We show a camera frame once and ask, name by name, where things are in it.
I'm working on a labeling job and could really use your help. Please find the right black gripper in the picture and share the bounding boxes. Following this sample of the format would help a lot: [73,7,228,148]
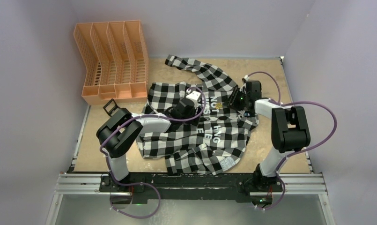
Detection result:
[223,87,250,111]

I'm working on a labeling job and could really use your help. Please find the gold glitter brooch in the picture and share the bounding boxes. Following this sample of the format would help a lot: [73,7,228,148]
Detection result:
[214,103,223,109]

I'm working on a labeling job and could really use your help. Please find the black white plaid shirt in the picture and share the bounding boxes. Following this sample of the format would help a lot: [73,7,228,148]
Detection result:
[136,55,259,175]

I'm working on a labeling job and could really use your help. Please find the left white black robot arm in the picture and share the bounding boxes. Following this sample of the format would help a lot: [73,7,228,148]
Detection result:
[96,98,205,192]

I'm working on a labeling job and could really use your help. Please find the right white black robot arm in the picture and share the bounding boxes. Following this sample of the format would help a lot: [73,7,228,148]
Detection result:
[226,81,310,191]

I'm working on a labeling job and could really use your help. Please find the orange plastic file organizer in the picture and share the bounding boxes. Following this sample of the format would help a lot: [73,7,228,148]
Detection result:
[73,20,149,105]

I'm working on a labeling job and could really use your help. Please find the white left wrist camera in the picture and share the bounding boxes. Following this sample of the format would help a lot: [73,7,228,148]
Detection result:
[186,91,202,105]

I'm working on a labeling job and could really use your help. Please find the small black frame stand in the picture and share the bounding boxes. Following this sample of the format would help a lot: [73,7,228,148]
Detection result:
[103,98,120,117]

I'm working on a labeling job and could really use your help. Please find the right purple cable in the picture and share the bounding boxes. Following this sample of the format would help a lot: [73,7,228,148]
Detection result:
[244,71,338,212]

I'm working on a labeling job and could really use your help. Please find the black aluminium mounting rail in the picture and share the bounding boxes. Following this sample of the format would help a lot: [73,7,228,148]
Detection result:
[55,172,327,204]

